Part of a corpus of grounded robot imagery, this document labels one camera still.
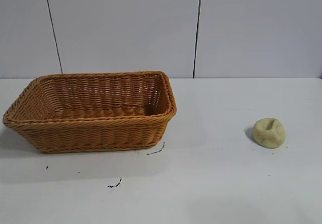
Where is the brown woven wicker basket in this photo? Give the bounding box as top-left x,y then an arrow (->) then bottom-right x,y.
3,70 -> 178,155

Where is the pale yellow egg yolk pastry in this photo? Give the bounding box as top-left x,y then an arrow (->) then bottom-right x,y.
253,117 -> 287,151

